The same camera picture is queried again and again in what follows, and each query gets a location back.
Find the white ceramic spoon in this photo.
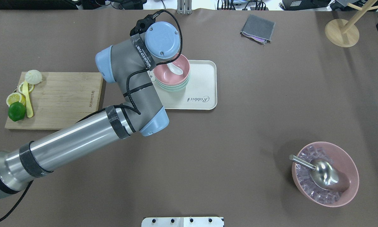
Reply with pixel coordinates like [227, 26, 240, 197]
[167, 62, 183, 76]

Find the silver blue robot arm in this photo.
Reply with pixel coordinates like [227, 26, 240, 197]
[0, 21, 183, 199]

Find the green bowl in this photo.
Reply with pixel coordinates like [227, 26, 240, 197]
[156, 78, 189, 92]

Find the large pink ice bowl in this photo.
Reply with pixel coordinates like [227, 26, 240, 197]
[289, 141, 359, 208]

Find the cream rabbit tray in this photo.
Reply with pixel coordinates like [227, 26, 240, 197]
[148, 60, 217, 110]

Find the grey folded cloth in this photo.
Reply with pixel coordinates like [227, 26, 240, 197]
[240, 15, 276, 44]

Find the bamboo cutting board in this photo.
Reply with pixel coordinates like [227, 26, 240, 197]
[5, 72, 103, 130]

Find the metal ice scoop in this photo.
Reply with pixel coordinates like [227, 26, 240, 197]
[289, 155, 350, 192]

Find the yellow plastic knife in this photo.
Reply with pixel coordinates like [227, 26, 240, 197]
[22, 80, 34, 118]

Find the white steamed bun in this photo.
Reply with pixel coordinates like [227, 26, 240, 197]
[25, 70, 43, 85]

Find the wooden cup tree stand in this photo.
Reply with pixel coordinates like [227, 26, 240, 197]
[324, 0, 378, 48]

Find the green lime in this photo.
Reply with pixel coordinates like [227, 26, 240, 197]
[8, 102, 26, 122]

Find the lemon half slice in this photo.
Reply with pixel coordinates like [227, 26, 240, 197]
[6, 92, 26, 107]

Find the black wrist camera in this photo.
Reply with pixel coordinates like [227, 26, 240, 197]
[129, 17, 156, 37]

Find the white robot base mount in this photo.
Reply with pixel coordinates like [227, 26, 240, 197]
[141, 216, 225, 227]

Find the lemon slice ring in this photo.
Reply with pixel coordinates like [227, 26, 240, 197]
[18, 82, 35, 94]

